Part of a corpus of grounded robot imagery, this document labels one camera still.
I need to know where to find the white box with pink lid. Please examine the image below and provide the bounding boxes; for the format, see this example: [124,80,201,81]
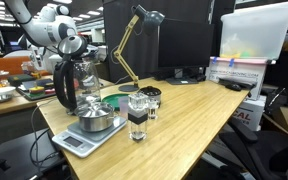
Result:
[205,55,272,101]

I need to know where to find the small glass shaker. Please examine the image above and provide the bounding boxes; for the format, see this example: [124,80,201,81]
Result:
[147,97,160,121]

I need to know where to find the clear plastic storage bin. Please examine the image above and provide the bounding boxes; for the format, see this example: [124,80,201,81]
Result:
[218,1,288,61]

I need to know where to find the dark green book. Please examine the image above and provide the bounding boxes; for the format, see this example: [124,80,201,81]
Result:
[7,73,35,87]

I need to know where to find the black computer monitor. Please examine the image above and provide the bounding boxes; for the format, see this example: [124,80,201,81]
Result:
[157,18,216,85]

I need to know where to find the black office chair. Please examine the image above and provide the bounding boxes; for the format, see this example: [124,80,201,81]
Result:
[217,116,288,180]

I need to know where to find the white cardboard box red print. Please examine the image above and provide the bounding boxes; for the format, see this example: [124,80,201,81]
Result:
[232,94,267,132]

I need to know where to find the orange sofa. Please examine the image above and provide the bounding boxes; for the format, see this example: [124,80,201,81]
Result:
[0,55,52,83]

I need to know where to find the steel pot with lid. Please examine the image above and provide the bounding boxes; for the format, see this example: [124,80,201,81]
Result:
[73,100,116,133]

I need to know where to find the grey lamp cable with switch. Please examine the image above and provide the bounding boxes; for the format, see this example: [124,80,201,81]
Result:
[29,98,57,164]

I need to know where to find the yellow green sponge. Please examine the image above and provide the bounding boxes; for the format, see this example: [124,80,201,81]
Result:
[28,85,46,94]

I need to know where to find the pink plastic cup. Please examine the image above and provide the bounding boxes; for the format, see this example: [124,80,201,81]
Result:
[117,95,131,119]

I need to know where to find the black power cable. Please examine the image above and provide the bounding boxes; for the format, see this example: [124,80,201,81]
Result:
[28,128,61,168]

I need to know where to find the black keyboard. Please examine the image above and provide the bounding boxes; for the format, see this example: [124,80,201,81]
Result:
[217,77,257,90]

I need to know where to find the background computer monitor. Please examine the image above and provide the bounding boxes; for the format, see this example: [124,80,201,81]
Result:
[0,24,27,54]

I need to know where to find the black round tin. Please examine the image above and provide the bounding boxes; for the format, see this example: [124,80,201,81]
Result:
[138,85,163,108]

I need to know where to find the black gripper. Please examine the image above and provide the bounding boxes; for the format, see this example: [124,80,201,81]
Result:
[84,44,100,60]

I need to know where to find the glass kettle black handle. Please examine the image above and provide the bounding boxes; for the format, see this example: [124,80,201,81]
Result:
[52,34,102,116]

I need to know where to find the green plate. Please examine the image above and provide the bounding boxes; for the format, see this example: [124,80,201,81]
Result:
[101,92,131,111]

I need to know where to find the black computer mouse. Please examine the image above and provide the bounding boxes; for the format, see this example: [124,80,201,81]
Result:
[225,82,243,92]

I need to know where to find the white kitchen scale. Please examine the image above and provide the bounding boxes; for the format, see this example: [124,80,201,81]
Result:
[51,115,128,158]

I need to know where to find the small glass jar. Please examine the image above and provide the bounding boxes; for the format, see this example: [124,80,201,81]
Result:
[0,69,11,87]

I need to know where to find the black tray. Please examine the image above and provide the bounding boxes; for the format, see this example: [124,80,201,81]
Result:
[15,78,57,101]

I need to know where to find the white bowl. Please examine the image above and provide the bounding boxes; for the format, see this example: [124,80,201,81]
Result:
[0,85,17,104]

